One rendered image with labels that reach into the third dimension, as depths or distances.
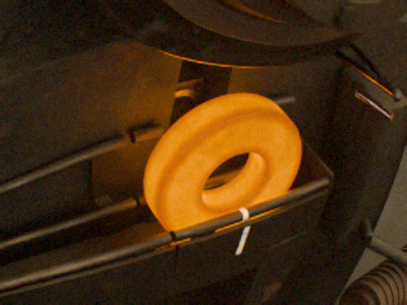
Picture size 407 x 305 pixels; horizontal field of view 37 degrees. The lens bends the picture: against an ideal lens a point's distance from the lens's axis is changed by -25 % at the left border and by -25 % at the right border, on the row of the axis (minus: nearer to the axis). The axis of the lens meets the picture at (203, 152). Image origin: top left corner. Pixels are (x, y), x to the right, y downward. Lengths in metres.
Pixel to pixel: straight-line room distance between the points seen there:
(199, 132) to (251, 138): 0.05
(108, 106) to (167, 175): 0.08
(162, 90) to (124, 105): 0.04
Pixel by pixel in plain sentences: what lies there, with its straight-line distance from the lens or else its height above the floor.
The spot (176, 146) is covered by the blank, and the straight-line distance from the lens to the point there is 0.67.
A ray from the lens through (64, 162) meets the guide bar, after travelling 0.68.
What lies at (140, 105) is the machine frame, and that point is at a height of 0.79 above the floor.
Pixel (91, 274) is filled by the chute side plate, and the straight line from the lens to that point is 0.66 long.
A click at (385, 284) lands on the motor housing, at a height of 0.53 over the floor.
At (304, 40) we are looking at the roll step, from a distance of 0.60.
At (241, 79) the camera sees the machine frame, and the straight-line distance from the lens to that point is 0.76.
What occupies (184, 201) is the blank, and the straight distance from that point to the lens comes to 0.71.
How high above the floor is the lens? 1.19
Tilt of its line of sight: 37 degrees down
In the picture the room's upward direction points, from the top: 12 degrees clockwise
